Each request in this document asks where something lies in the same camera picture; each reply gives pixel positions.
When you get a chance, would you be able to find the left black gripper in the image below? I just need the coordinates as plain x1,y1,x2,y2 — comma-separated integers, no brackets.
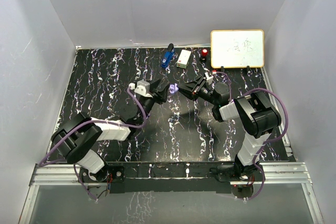
138,79,170,125

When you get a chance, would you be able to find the purple round earbud case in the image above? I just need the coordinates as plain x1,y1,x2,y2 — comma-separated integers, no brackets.
169,83,179,94

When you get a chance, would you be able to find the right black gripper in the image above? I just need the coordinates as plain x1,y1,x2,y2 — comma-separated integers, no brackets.
177,76,218,106

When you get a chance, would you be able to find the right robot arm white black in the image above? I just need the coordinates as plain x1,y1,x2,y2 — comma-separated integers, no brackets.
177,77,281,180

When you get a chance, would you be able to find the black front base bar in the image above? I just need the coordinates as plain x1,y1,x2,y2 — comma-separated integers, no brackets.
79,161,262,194

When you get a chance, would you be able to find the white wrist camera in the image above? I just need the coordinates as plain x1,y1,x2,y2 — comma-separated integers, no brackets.
204,70,217,85
129,80,153,98

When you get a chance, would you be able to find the white rectangular box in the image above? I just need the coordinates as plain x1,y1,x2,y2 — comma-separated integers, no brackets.
176,49,191,69

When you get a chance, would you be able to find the aluminium frame rail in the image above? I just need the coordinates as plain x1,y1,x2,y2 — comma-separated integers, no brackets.
19,162,323,223

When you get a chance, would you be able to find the white board wooden frame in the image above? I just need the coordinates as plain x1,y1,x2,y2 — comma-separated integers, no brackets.
211,29,265,69

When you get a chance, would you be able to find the blue black tool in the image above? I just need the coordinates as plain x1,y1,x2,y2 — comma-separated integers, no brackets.
161,43,175,68

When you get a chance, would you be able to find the red emergency button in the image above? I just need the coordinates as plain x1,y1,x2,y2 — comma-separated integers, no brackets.
200,48,209,64

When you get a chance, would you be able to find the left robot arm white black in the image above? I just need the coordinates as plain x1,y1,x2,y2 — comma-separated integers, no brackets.
51,79,170,182

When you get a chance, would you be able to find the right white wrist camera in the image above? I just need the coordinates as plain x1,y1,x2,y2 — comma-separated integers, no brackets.
204,70,217,85

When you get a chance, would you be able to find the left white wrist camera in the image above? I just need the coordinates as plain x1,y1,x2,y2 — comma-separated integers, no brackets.
129,80,153,98

